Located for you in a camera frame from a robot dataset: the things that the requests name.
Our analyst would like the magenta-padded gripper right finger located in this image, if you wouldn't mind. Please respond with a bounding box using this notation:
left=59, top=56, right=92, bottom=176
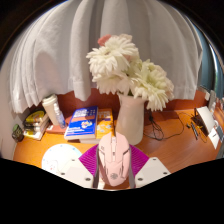
left=128, top=144, right=172, bottom=190

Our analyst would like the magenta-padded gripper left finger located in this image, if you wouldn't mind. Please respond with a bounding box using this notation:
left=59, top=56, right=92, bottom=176
left=59, top=144, right=101, bottom=190

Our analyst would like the pink computer mouse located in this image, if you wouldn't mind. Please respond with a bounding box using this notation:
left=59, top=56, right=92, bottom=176
left=96, top=131, right=132, bottom=187

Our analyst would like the round light blue mouse pad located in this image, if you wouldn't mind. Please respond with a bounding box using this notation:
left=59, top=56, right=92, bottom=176
left=41, top=143, right=83, bottom=176

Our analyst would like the reddish brown book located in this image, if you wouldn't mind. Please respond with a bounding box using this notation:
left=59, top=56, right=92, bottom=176
left=45, top=114, right=73, bottom=135

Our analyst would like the blue book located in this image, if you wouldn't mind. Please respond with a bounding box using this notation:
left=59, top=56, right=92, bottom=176
left=63, top=105, right=99, bottom=141

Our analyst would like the cream ceramic jug vase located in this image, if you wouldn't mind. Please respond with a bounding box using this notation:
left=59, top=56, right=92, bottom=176
left=115, top=93, right=147, bottom=146

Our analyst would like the orange book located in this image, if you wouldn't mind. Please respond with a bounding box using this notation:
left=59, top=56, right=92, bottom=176
left=79, top=108, right=115, bottom=145

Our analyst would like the yellow and white book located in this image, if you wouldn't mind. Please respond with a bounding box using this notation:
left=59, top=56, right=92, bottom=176
left=23, top=123, right=51, bottom=141

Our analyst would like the cream lidded travel cup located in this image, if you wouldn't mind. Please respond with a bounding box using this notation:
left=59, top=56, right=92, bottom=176
left=41, top=94, right=63, bottom=127

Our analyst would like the yellow and black book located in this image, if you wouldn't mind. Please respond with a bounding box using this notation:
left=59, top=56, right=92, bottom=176
left=24, top=109, right=48, bottom=124

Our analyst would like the dark green mug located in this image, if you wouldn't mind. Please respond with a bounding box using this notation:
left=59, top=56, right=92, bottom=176
left=11, top=123, right=25, bottom=143

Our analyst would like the white flat device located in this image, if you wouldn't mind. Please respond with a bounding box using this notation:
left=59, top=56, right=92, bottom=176
left=194, top=105, right=218, bottom=134

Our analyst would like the white flower bouquet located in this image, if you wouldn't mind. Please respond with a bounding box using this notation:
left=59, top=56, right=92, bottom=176
left=85, top=33, right=175, bottom=112

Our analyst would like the white curtain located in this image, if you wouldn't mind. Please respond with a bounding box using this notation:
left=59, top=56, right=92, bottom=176
left=9, top=0, right=204, bottom=114

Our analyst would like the black cable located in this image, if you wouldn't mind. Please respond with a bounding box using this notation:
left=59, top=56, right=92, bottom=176
left=143, top=109, right=196, bottom=141

